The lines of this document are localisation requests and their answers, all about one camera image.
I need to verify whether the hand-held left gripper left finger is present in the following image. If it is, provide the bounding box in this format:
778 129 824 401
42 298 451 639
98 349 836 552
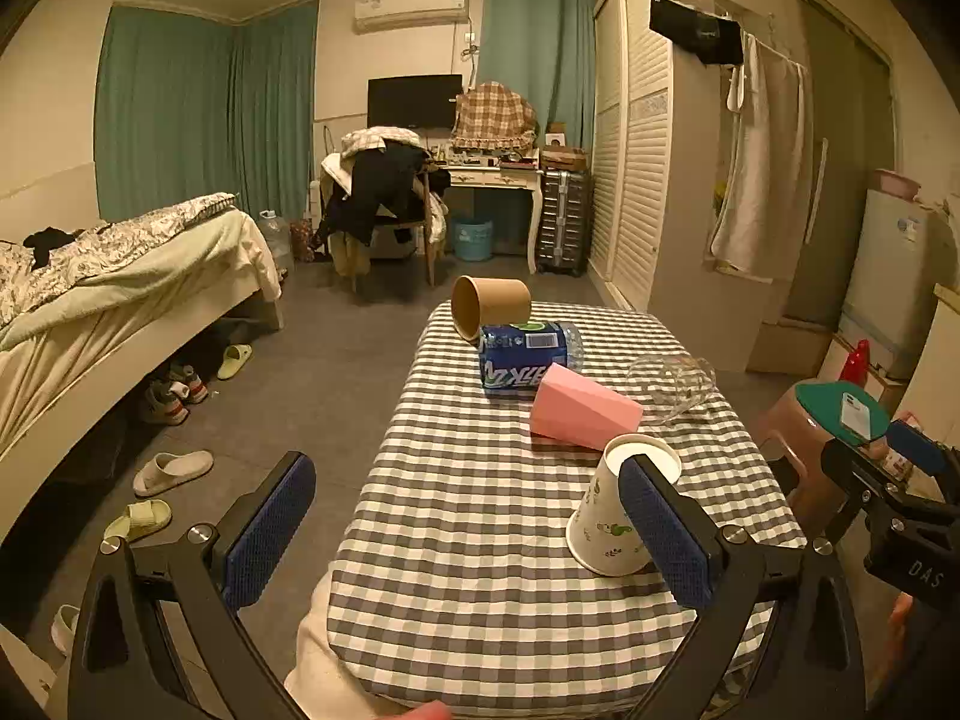
67 451 317 720

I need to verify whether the narrow green curtain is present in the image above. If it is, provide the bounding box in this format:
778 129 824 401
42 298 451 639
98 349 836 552
475 0 599 152

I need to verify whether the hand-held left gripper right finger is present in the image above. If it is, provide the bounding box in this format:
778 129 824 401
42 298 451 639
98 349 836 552
616 454 867 720

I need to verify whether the white air conditioner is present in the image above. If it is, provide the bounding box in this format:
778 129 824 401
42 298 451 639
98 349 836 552
352 0 470 35

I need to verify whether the white printed paper cup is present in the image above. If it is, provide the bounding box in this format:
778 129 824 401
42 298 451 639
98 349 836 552
565 433 683 577

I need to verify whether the person's right hand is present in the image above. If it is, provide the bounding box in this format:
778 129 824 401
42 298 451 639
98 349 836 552
887 592 922 691

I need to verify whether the black garment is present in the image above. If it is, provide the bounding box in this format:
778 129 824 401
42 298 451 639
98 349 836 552
23 226 80 269

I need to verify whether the wooden chair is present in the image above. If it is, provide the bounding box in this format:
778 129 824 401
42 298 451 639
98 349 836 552
349 165 445 292

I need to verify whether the chair piled with clothes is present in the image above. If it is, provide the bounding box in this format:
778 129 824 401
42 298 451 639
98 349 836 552
310 127 452 280

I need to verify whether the dark door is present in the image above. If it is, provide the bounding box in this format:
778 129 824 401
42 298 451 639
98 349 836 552
780 0 899 332

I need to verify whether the wide green curtain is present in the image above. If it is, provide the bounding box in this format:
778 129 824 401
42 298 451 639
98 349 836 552
93 0 320 223

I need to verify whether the yellow slipper foreground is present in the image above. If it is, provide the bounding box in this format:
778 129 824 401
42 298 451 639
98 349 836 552
102 499 173 544

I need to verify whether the pink plastic stool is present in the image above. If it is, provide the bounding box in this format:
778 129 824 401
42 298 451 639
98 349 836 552
753 381 852 535

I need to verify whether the clear glass cup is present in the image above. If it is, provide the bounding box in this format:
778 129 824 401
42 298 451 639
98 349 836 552
625 354 719 425

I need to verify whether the black monitor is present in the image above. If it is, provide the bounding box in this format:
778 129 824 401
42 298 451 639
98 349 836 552
366 73 464 131

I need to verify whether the grey sneaker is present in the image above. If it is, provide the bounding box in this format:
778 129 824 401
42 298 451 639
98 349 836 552
168 363 210 405
138 381 190 427

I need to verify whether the white phone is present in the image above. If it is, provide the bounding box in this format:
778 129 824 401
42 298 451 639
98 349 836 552
839 391 890 437

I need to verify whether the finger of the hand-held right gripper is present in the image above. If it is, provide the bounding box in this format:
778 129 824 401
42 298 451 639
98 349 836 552
885 418 960 478
820 439 917 542

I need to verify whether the pale slipper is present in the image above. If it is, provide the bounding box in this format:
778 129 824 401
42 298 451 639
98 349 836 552
50 603 80 655

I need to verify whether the large water jug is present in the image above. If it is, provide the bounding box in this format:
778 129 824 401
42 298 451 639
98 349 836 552
258 209 296 272

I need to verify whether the green round board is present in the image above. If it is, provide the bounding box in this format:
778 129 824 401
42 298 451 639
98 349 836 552
794 380 898 443

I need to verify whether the bed with beige sheet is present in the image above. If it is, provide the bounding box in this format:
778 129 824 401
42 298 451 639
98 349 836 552
0 193 285 541

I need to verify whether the blue label water bottle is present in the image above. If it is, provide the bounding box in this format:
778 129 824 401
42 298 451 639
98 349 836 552
478 320 585 395

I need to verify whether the grey patterned blanket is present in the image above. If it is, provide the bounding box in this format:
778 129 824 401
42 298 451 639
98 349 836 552
0 193 238 325

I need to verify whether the white cloth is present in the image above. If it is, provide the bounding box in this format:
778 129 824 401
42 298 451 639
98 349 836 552
283 577 421 720

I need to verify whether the white hanging towel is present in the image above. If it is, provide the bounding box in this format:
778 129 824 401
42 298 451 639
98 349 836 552
709 33 809 269

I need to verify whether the brown paper cup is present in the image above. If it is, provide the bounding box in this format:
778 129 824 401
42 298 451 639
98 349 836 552
450 275 533 343

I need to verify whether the black hanging cloth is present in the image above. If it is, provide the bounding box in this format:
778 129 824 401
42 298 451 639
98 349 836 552
649 0 746 66

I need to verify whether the blue waste bin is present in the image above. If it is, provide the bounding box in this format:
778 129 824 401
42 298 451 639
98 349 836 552
451 217 495 263

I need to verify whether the red bottle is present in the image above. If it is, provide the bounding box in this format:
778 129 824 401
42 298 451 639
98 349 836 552
838 339 872 386

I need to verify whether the white louvred wardrobe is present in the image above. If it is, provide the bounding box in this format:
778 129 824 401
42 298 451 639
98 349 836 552
588 0 755 317

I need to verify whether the dark suitcase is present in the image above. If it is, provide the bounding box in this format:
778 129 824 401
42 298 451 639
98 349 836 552
535 168 593 278

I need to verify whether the pink plastic cup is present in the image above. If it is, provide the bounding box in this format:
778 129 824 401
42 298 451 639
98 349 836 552
529 363 645 452

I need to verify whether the checkered cloth table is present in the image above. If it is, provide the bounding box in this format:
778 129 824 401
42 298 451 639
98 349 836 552
325 301 808 715

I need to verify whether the cardboard box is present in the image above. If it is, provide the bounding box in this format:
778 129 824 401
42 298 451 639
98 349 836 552
541 121 590 173

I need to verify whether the plaid cloth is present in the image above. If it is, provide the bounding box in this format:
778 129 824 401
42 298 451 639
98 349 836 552
451 80 540 152

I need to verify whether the white desk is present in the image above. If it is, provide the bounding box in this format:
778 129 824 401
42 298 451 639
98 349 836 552
433 162 543 275

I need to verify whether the yellow slipper near bed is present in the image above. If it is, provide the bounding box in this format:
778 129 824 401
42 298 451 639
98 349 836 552
217 343 254 381

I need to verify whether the small white fridge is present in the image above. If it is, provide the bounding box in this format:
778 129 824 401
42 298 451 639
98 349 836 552
838 187 960 382

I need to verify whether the white slipper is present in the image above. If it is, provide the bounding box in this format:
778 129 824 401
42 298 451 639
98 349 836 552
133 450 215 498

